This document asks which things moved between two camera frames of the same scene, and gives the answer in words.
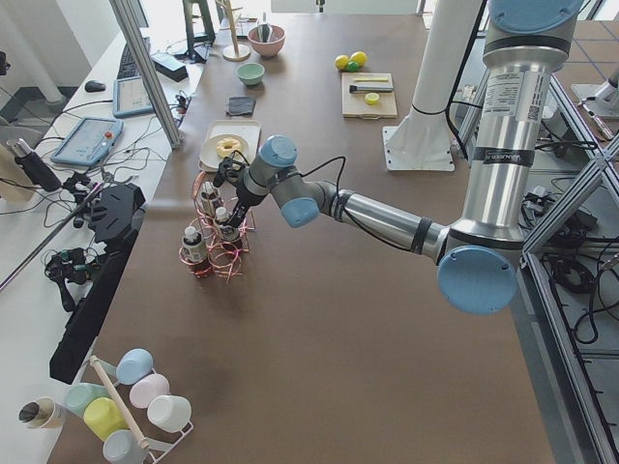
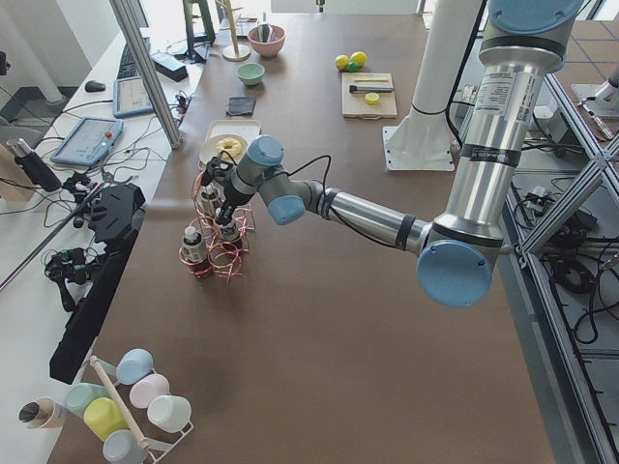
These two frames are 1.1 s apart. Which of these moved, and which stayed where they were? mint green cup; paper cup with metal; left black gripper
Moved: left black gripper
Stayed: paper cup with metal; mint green cup
